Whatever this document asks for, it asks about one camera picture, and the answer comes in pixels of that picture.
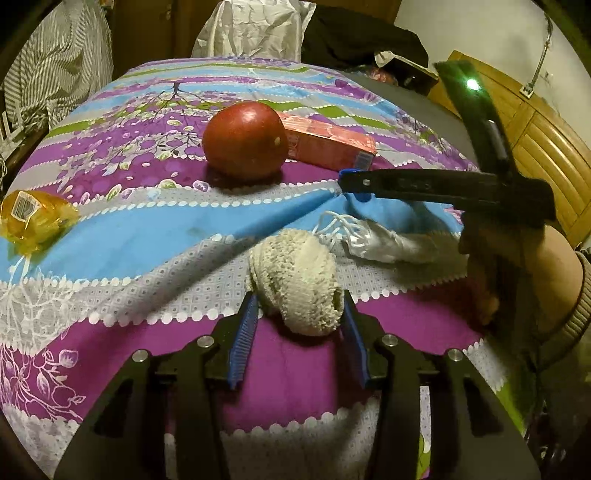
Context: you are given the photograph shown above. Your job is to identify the cream knitted cloth roll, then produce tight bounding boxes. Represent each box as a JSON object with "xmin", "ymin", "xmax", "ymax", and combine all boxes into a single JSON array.
[{"xmin": 248, "ymin": 228, "xmax": 345, "ymax": 337}]

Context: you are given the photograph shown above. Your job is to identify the orange plastic wrapper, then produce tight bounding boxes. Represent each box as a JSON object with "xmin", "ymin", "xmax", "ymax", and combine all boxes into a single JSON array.
[{"xmin": 0, "ymin": 189, "xmax": 79, "ymax": 254}]

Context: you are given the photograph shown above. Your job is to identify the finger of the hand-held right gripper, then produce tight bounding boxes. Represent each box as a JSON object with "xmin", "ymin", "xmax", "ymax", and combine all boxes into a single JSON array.
[{"xmin": 338, "ymin": 167, "xmax": 502, "ymax": 206}]

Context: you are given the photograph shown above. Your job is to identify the red cardboard box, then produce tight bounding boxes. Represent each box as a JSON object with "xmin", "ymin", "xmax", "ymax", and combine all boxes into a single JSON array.
[{"xmin": 276, "ymin": 112, "xmax": 377, "ymax": 172}]

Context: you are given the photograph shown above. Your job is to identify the grey striped cloth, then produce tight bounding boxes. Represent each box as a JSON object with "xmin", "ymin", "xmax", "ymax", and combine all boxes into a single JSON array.
[{"xmin": 2, "ymin": 0, "xmax": 114, "ymax": 134}]

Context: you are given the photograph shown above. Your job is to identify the red patterned bag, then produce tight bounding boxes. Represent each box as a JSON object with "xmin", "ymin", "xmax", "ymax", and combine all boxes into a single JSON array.
[{"xmin": 365, "ymin": 65, "xmax": 398, "ymax": 84}]

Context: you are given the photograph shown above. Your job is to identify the white plastic bag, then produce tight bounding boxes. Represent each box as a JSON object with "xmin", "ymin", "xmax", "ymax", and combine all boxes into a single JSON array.
[{"xmin": 191, "ymin": 0, "xmax": 317, "ymax": 61}]

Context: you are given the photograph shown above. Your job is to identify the dark cardboard box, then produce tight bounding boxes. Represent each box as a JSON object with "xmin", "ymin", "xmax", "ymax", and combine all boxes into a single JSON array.
[{"xmin": 374, "ymin": 50, "xmax": 439, "ymax": 90}]

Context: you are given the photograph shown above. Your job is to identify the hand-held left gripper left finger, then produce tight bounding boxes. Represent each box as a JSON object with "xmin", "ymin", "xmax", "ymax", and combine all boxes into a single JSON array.
[{"xmin": 54, "ymin": 291, "xmax": 260, "ymax": 480}]

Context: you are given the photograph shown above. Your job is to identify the red round fruit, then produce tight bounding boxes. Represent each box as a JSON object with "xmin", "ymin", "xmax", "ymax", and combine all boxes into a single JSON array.
[{"xmin": 202, "ymin": 102, "xmax": 288, "ymax": 181}]

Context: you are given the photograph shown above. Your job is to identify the black cloth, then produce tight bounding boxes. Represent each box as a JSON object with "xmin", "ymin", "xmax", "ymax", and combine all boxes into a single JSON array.
[{"xmin": 300, "ymin": 4, "xmax": 430, "ymax": 72}]

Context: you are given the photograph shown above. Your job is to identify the purple floral striped sheet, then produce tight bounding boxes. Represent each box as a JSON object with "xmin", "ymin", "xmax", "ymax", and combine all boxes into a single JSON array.
[{"xmin": 0, "ymin": 55, "xmax": 527, "ymax": 480}]

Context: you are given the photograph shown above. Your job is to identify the person's right forearm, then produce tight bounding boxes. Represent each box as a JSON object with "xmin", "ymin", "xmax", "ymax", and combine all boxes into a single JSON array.
[{"xmin": 522, "ymin": 247, "xmax": 591, "ymax": 416}]

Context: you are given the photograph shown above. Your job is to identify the person's right hand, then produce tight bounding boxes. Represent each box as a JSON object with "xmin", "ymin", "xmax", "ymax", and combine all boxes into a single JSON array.
[{"xmin": 459, "ymin": 226, "xmax": 585, "ymax": 335}]

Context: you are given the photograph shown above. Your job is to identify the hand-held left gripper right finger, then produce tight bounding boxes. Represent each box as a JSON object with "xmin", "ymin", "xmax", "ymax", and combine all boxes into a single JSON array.
[{"xmin": 339, "ymin": 288, "xmax": 541, "ymax": 480}]

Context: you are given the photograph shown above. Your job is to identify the dark wooden door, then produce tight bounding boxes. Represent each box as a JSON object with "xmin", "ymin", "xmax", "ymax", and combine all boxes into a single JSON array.
[{"xmin": 111, "ymin": 0, "xmax": 222, "ymax": 70}]

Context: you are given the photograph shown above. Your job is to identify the light wooden bed headboard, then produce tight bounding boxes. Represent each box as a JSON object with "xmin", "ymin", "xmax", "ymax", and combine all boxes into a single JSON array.
[{"xmin": 427, "ymin": 50, "xmax": 591, "ymax": 245}]

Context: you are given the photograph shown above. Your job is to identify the dark wooden wardrobe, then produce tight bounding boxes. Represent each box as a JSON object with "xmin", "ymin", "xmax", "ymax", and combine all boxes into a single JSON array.
[{"xmin": 309, "ymin": 0, "xmax": 402, "ymax": 24}]

